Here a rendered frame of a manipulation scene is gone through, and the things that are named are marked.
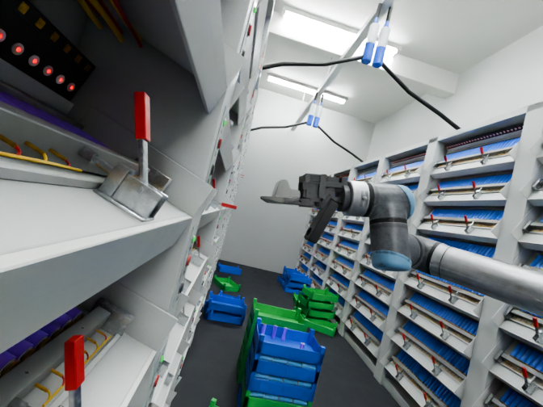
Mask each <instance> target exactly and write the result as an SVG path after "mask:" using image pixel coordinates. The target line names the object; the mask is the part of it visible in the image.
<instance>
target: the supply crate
mask: <svg viewBox="0 0 543 407"><path fill-rule="evenodd" d="M261 320H262V319H261V318H260V317H258V318H257V321H256V324H255V330H254V338H255V350H256V354H261V355H269V356H273V357H277V358H282V359H289V360H293V361H297V362H302V363H309V364H313V365H318V366H321V365H322V361H323V358H324V354H325V350H326V348H325V347H324V346H319V345H318V342H317V340H316V339H315V337H314V331H315V330H314V329H310V331H309V333H305V332H301V331H297V330H293V329H288V330H287V333H286V337H285V340H284V341H281V338H282V334H283V331H284V328H282V327H278V326H277V330H276V336H275V339H272V338H271V336H272V331H273V327H274V325H267V324H266V325H267V326H266V329H265V333H264V334H261V330H262V327H263V323H261ZM301 342H303V343H305V346H304V350H303V349H300V344H301Z"/></svg>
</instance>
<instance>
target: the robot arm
mask: <svg viewBox="0 0 543 407"><path fill-rule="evenodd" d="M289 197H292V198H289ZM260 199H261V200H263V201H264V202H266V203H269V204H290V205H299V207H304V208H317V209H320V210H319V211H318V214H317V215H316V216H315V218H314V220H313V222H312V224H311V226H310V227H309V228H308V229H307V231H306V234H305V236H304V238H305V239H306V240H308V241H310V242H312V243H314V244H316V243H317V242H318V240H319V238H320V237H321V235H322V233H323V232H324V230H325V228H326V226H327V225H328V223H329V221H330V219H331V217H332V216H333V215H334V213H335V211H336V210H337V211H338V212H342V213H343V214H344V215H345V216H361V217H369V231H370V247H371V254H370V258H371V260H372V266H373V267H374V268H375V269H378V270H381V271H409V270H410V269H411V268H413V269H416V270H418V271H422V272H424V273H426V274H429V275H432V276H437V277H439V278H442V279H445V280H448V281H449V282H452V283H455V284H458V285H460V286H462V287H466V288H468V289H470V290H473V291H475V292H479V293H481V294H483V295H485V296H489V297H491V298H494V299H496V300H500V301H502V302H504V303H507V304H510V305H512V306H515V307H517V308H521V309H523V310H525V311H528V312H530V313H533V314H536V315H538V316H540V317H543V273H541V272H538V271H533V270H529V269H527V268H524V267H521V266H516V265H513V264H510V263H507V262H502V261H499V260H496V259H493V258H488V257H486V256H482V255H480V254H475V253H471V252H469V251H466V250H461V249H458V248H455V247H451V246H449V245H446V244H444V243H441V242H438V241H433V240H431V239H429V238H427V237H422V236H416V235H413V234H409V233H408V224H407V220H408V219H409V218H411V216H412V215H413V213H414V210H415V197H414V195H413V193H412V191H411V190H410V189H409V188H408V187H405V186H402V185H398V184H394V183H391V184H386V183H365V182H358V181H348V180H347V178H344V177H341V178H335V177H328V176H327V175H326V174H307V173H305V174H304V175H302V176H299V183H298V190H296V189H292V188H291V187H290V186H289V184H288V180H286V179H281V180H280V181H278V182H277V183H276V185H275V188H274V191H273V193H272V196H260Z"/></svg>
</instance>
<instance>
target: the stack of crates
mask: <svg viewBox="0 0 543 407"><path fill-rule="evenodd" d="M256 302H257V298H254V299H253V303H252V306H251V310H250V316H249V318H248V322H247V325H246V331H245V334H244V338H243V341H242V347H241V350H240V354H239V356H238V362H237V383H238V384H240V383H241V381H242V375H243V372H244V368H245V365H246V359H247V356H248V353H249V349H250V344H251V340H252V337H253V333H254V330H255V324H256V321H257V318H258V317H260V318H261V319H262V320H261V323H264V324H267V325H277V326H278V327H282V328H284V327H287V328H288V329H293V330H297V331H301V332H306V329H307V325H308V322H309V321H308V320H306V319H303V317H302V315H301V308H297V311H293V310H289V309H285V308H278V307H275V306H271V305H267V304H260V303H256Z"/></svg>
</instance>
